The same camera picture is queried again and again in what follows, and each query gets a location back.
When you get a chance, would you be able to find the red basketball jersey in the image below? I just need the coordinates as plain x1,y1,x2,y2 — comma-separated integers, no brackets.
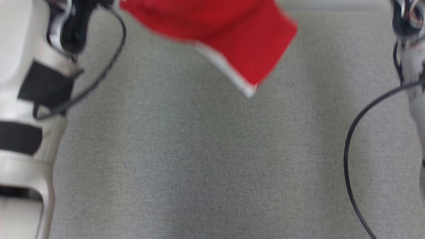
119,0,298,99

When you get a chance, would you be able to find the left black cable teal plug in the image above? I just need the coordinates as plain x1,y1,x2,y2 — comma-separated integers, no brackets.
33,5,127,120

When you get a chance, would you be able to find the black cable teal plug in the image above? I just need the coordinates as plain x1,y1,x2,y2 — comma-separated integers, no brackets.
344,81,425,239
33,5,127,120

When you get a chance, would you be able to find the right black cable teal plug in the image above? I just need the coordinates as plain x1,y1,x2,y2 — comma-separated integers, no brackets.
344,81,425,239

